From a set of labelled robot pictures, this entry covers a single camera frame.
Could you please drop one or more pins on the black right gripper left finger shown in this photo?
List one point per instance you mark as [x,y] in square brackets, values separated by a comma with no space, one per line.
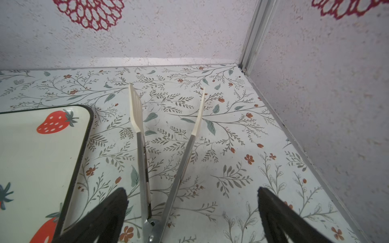
[101,225]

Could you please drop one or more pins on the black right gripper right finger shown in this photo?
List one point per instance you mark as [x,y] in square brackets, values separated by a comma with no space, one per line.
[280,223]

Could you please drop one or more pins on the white metal serving tongs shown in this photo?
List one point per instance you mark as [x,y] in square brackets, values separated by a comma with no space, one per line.
[153,229]

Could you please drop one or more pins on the white strawberry serving tray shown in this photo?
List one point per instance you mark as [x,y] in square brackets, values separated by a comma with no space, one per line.
[41,154]

